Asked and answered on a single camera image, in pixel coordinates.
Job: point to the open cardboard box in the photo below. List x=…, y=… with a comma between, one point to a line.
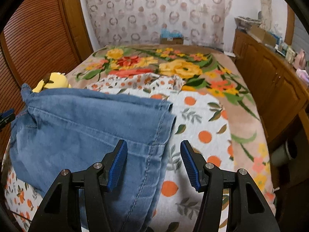
x=262, y=36

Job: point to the long wooden sideboard cabinet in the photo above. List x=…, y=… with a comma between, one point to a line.
x=278, y=93

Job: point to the blue denim jeans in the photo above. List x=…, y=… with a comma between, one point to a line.
x=74, y=128

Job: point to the pink tissue pack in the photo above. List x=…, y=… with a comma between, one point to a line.
x=303, y=76

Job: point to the circle pattern sheer curtain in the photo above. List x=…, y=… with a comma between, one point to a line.
x=120, y=22

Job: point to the beige tied window curtain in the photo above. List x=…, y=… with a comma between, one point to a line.
x=266, y=14

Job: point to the yellow Pikachu plush toy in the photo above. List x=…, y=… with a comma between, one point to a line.
x=52, y=81

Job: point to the floral brown bed blanket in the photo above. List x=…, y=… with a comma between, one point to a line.
x=215, y=110

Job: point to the orange print white blanket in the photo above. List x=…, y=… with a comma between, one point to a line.
x=23, y=199

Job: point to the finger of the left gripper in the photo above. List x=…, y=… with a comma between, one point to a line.
x=6, y=118

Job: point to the pink bottle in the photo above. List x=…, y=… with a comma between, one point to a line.
x=299, y=61

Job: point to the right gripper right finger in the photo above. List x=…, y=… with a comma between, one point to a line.
x=248, y=208

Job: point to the brown louvered wooden wardrobe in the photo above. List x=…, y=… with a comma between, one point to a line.
x=41, y=37

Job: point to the stack of newspapers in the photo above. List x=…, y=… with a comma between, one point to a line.
x=245, y=23

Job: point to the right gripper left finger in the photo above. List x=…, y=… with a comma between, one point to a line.
x=59, y=209

